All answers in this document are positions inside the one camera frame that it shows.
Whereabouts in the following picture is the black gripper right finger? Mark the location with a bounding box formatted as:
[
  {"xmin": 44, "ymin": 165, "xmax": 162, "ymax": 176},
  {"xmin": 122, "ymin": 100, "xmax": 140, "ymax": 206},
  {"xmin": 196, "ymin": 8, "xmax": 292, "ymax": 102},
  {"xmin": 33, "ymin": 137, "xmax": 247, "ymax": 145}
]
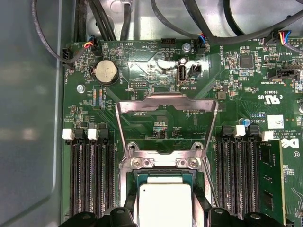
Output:
[{"xmin": 193, "ymin": 189, "xmax": 288, "ymax": 227}]

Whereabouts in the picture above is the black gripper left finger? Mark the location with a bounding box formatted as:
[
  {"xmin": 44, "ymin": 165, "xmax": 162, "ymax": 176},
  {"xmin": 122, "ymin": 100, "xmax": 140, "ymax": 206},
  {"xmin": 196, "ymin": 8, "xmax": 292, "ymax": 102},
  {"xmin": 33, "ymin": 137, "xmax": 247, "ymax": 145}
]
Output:
[{"xmin": 59, "ymin": 189, "xmax": 138, "ymax": 227}]

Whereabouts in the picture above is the thin wire locking lever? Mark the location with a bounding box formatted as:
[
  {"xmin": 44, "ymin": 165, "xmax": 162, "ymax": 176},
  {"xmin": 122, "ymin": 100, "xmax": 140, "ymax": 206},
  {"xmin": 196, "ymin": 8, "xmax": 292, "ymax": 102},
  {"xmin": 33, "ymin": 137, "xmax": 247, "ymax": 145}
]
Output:
[{"xmin": 204, "ymin": 162, "xmax": 221, "ymax": 209}]

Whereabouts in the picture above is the silver square CPU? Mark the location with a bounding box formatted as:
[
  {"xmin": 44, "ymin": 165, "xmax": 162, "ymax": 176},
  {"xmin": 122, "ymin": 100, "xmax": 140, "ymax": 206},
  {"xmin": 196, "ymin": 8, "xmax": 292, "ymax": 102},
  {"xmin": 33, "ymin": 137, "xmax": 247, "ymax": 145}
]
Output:
[{"xmin": 133, "ymin": 174, "xmax": 197, "ymax": 227}]

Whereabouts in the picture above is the metal socket cover frame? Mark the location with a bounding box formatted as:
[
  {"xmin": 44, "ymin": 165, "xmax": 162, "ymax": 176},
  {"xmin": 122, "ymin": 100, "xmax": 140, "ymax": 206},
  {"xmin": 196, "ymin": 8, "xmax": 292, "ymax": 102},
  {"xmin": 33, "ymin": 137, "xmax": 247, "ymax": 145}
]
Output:
[{"xmin": 115, "ymin": 92, "xmax": 219, "ymax": 171}]

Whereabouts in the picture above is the green RAM stick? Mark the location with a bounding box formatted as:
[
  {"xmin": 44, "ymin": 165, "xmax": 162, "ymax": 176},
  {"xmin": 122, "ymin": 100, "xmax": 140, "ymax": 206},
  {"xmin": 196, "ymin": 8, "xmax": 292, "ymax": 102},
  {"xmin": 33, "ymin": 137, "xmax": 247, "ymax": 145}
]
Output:
[{"xmin": 258, "ymin": 139, "xmax": 285, "ymax": 227}]

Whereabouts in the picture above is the green motherboard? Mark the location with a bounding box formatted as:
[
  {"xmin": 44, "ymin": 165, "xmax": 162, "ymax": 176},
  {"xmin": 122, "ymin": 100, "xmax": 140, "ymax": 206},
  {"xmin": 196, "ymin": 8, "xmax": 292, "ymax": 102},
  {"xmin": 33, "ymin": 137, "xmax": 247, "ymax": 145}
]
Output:
[{"xmin": 62, "ymin": 39, "xmax": 303, "ymax": 227}]

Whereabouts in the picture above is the round coin battery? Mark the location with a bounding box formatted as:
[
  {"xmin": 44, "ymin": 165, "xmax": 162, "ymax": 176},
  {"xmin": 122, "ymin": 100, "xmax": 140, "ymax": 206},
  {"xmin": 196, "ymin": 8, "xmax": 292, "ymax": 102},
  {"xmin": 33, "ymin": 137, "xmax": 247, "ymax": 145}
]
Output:
[{"xmin": 91, "ymin": 59, "xmax": 119, "ymax": 86}]

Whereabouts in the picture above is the silver internal USB port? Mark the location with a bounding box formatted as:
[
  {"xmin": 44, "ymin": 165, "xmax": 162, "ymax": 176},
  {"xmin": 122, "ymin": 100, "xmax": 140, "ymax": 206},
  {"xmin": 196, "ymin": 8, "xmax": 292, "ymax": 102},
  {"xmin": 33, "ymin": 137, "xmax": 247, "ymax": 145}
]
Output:
[{"xmin": 176, "ymin": 63, "xmax": 188, "ymax": 87}]

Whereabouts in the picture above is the black open PC case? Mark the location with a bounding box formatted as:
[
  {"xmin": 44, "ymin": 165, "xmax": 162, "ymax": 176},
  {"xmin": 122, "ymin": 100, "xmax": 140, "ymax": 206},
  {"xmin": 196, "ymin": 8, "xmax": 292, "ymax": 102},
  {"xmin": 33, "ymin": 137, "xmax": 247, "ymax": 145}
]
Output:
[{"xmin": 0, "ymin": 0, "xmax": 303, "ymax": 227}]

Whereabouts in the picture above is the black connector with coloured wires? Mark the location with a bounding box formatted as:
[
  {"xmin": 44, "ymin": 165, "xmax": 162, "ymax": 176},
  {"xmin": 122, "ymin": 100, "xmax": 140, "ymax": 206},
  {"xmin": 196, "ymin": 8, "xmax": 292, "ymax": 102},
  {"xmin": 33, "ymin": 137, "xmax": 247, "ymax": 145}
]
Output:
[
  {"xmin": 85, "ymin": 35, "xmax": 103, "ymax": 57},
  {"xmin": 196, "ymin": 33, "xmax": 210, "ymax": 54},
  {"xmin": 264, "ymin": 29, "xmax": 292, "ymax": 47}
]

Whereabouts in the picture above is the thick black cable bundle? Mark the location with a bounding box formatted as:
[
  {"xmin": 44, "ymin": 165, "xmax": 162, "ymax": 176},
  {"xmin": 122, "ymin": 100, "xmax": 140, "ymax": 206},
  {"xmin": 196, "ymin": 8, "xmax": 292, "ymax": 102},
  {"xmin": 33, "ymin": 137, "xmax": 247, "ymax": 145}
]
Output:
[{"xmin": 74, "ymin": 0, "xmax": 89, "ymax": 44}]

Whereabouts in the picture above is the thin grey cable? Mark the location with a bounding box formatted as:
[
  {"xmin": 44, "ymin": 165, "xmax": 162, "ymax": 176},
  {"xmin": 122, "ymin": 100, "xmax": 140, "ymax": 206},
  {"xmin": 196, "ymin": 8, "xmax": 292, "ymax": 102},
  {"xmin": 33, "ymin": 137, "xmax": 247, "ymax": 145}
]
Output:
[{"xmin": 31, "ymin": 0, "xmax": 94, "ymax": 66}]

